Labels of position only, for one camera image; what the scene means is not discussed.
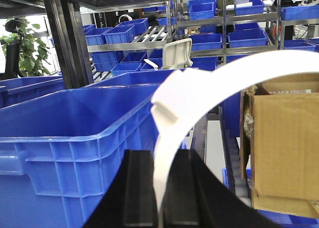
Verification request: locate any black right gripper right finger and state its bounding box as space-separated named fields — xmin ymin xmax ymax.
xmin=163 ymin=149 xmax=279 ymax=228

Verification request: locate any large blue target bin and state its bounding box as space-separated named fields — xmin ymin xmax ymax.
xmin=0 ymin=83 xmax=159 ymax=228

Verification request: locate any black rack post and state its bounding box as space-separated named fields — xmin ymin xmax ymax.
xmin=44 ymin=0 xmax=94 ymax=89

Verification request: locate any green potted plant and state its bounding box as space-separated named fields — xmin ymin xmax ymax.
xmin=0 ymin=17 xmax=50 ymax=80

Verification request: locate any open cardboard box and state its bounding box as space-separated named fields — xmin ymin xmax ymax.
xmin=240 ymin=73 xmax=319 ymax=219

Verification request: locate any white plastic chair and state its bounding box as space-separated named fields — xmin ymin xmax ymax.
xmin=144 ymin=38 xmax=194 ymax=71

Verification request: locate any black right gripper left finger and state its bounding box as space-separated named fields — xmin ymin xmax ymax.
xmin=83 ymin=150 xmax=158 ymax=228

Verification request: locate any white curved PVC pipe clamp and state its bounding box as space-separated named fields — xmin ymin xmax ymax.
xmin=151 ymin=49 xmax=319 ymax=227

